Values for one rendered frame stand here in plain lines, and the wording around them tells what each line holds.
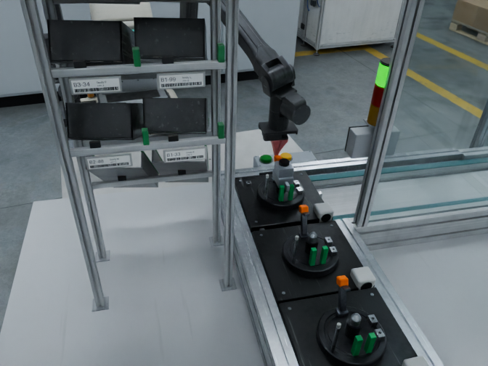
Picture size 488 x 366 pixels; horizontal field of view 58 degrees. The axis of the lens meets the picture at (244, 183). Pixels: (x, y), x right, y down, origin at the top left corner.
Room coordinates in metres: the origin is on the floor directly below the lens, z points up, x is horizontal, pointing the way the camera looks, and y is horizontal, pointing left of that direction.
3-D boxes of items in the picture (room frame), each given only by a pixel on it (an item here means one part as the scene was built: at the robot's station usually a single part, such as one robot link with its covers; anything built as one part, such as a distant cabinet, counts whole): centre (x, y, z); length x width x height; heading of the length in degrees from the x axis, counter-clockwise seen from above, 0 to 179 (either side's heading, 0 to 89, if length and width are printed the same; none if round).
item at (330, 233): (0.80, -0.17, 1.01); 0.24 x 0.24 x 0.13; 14
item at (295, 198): (1.05, -0.11, 0.98); 0.14 x 0.14 x 0.02
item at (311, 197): (1.05, -0.11, 0.96); 0.24 x 0.24 x 0.02; 14
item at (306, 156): (1.28, -0.14, 0.93); 0.21 x 0.07 x 0.06; 104
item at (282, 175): (1.04, -0.11, 1.06); 0.08 x 0.04 x 0.07; 14
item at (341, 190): (1.10, -0.41, 0.91); 0.84 x 0.28 x 0.10; 104
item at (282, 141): (1.12, -0.08, 1.11); 0.07 x 0.07 x 0.09; 14
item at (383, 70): (0.98, -0.32, 1.38); 0.05 x 0.05 x 0.05
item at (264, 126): (1.12, -0.09, 1.18); 0.10 x 0.07 x 0.07; 104
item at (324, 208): (0.98, -0.23, 0.97); 0.05 x 0.05 x 0.04; 14
